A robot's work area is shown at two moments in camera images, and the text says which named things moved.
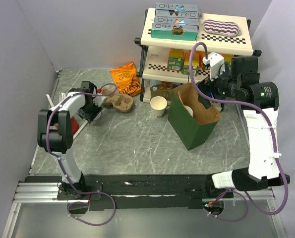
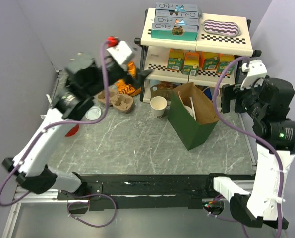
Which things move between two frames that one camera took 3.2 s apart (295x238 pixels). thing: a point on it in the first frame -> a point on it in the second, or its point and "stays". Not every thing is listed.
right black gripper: x=205 y=86 -> x=228 y=91
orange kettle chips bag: x=126 y=79 stays
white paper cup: x=158 y=103 stays
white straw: x=80 y=129 -> x=192 y=104
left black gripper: x=89 y=117 -> x=139 y=79
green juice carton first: x=175 y=59 stays
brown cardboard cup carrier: x=184 y=92 stays
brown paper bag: x=204 y=110 stays
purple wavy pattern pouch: x=222 y=27 stays
